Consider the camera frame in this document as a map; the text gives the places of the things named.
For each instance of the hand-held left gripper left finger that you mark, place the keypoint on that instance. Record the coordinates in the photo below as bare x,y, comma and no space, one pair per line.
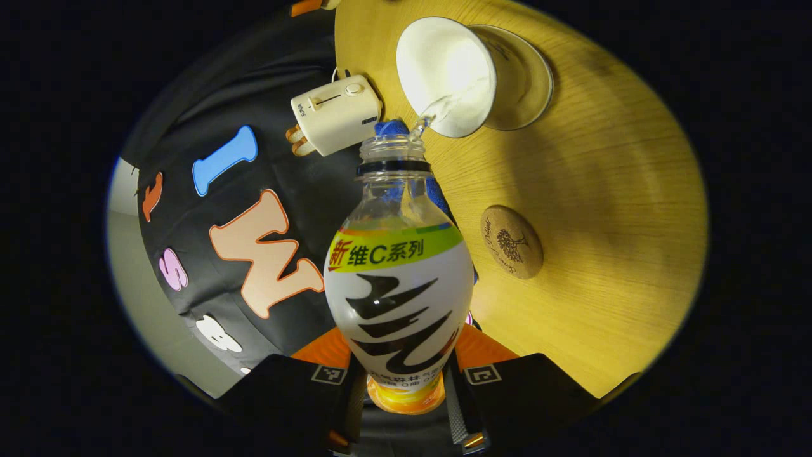
298,400

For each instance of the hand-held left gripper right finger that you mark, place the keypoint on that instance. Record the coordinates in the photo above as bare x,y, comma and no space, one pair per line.
520,393

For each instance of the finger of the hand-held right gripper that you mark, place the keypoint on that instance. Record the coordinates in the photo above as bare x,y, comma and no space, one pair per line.
306,7

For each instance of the clear white-labelled water bottle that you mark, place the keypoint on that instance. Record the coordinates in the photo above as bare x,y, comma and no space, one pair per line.
399,298

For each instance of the round cork coaster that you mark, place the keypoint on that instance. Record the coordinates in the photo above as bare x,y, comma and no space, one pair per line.
512,242

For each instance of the cream ceramic teacup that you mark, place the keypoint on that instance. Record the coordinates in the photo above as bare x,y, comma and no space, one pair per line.
444,70

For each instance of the cream toaster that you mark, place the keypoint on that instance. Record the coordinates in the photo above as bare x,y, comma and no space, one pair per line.
336,114

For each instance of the toast bread slice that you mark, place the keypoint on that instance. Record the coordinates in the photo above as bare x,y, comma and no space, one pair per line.
294,133
304,148

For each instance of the black backdrop cloth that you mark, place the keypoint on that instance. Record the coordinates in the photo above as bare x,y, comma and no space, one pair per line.
298,184

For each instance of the blue towel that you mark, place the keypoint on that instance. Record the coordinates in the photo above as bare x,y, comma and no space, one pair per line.
438,193

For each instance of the cream ceramic saucer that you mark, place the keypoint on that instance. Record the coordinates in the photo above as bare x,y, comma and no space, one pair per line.
526,82

